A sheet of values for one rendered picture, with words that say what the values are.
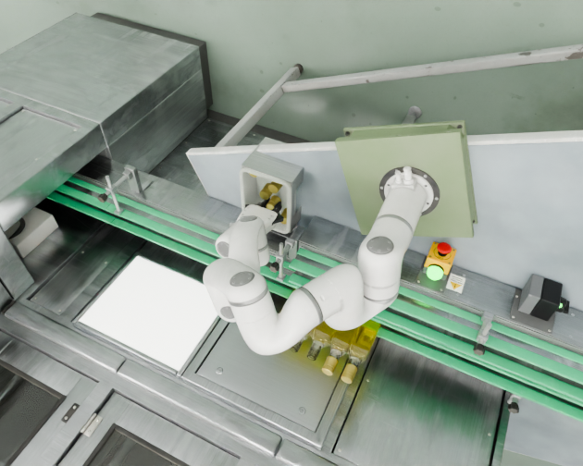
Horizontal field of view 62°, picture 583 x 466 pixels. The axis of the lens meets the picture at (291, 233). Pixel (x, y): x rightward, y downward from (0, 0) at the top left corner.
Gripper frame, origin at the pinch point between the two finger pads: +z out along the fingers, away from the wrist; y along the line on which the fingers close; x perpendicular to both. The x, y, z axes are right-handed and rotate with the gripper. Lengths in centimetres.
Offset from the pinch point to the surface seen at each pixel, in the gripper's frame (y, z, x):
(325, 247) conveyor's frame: 21.4, -5.0, -4.6
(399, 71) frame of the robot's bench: 20, 53, 36
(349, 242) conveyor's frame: 27.3, -0.1, -3.5
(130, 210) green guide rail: -51, -8, -16
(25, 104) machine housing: -105, 0, 7
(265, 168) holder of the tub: -1.4, -4.5, 14.7
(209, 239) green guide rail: -18.4, -7.0, -16.2
